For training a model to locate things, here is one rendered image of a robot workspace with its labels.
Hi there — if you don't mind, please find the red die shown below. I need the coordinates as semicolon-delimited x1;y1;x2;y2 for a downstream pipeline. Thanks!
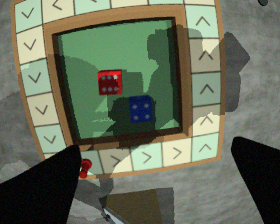
97;68;122;96

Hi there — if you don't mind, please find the dark red pawn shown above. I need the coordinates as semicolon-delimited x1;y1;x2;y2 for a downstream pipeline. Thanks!
79;158;91;178

